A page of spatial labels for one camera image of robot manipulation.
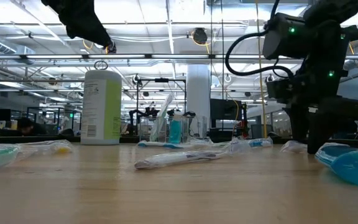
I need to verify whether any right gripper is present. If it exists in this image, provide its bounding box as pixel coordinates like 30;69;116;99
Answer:
283;61;358;155

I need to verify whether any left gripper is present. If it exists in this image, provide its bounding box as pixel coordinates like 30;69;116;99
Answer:
40;0;118;54

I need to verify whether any clear toothbrush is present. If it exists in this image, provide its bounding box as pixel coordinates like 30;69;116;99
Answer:
279;139;309;154

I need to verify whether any blue white toothbrush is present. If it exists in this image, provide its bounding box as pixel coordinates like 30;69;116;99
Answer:
246;136;274;149
136;136;229;150

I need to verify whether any yellow white toothbrush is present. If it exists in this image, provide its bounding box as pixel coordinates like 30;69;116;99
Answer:
19;139;75;157

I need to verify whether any purple white toothbrush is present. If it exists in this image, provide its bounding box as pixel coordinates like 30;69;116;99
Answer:
134;136;251;170

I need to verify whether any white green wipes canister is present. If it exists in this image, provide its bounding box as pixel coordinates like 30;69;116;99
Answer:
80;69;123;146

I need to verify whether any clear cup with toothbrushes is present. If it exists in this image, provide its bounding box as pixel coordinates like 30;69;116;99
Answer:
135;77;188;138

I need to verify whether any overhead aluminium beam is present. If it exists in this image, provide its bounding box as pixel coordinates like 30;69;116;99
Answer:
0;54;358;60

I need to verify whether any person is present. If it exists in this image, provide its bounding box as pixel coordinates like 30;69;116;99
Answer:
16;117;47;136

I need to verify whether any clear acrylic organizer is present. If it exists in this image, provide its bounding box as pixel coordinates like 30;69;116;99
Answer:
139;114;208;144

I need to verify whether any white building column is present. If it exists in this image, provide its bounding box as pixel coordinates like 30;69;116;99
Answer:
186;63;212;132

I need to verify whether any metal hanging ring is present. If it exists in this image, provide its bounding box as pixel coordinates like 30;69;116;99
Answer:
93;60;109;71

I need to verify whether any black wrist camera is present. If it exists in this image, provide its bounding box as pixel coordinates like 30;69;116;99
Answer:
265;77;293;102

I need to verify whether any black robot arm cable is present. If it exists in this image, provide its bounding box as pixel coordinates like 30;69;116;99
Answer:
224;0;295;79

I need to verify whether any black table edge rail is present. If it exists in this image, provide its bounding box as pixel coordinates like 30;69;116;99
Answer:
0;134;358;147

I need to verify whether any black overhead cable reel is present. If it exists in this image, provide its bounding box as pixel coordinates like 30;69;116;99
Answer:
192;27;208;45

